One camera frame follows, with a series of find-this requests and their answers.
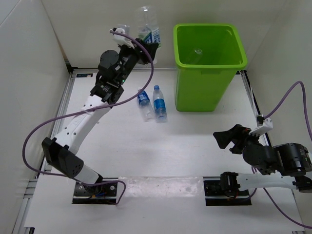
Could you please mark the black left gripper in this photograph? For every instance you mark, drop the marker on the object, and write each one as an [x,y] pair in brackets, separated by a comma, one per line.
[151,48]

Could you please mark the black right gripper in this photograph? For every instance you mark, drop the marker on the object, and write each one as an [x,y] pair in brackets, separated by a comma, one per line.
[237,134]

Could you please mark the green label clear bottle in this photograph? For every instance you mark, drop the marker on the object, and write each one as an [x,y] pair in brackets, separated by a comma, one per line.
[147,25]

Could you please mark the clear crinkled plastic bottle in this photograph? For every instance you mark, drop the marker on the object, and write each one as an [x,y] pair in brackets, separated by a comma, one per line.
[195,56]

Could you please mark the dark blue label bottle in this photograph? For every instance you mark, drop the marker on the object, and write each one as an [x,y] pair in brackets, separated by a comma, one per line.
[145,106]

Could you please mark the blue label water bottle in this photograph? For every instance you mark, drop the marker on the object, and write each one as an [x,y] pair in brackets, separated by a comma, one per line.
[159,105]

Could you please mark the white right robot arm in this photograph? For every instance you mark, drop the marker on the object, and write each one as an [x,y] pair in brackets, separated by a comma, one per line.
[282,166]

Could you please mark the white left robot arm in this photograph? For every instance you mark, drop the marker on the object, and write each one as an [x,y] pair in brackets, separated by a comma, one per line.
[113,69]

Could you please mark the green plastic bin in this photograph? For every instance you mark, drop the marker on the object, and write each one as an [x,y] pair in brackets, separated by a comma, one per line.
[200,87]

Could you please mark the small blue sticker label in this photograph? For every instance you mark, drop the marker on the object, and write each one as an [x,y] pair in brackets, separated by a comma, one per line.
[84,75]

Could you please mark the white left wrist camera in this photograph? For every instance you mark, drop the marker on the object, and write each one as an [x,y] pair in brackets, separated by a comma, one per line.
[118,35]

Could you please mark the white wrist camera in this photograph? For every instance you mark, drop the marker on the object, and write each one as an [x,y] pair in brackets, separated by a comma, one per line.
[118,35]
[264,125]

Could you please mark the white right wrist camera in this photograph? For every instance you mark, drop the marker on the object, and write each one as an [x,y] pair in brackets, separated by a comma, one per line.
[264,125]

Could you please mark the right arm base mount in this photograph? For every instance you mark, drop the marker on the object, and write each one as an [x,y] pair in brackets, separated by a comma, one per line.
[215,196]

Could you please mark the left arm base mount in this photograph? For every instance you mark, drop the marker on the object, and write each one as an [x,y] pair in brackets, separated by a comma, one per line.
[106,195]

